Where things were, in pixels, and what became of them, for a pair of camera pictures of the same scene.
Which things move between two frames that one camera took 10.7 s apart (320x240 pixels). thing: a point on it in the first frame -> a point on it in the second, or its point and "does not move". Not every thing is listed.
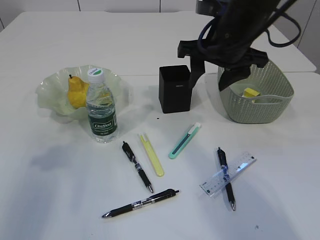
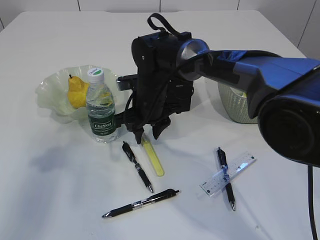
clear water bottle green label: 102,122 does not move
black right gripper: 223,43 -> 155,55
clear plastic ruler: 214,183 does not move
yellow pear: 77,92 does not move
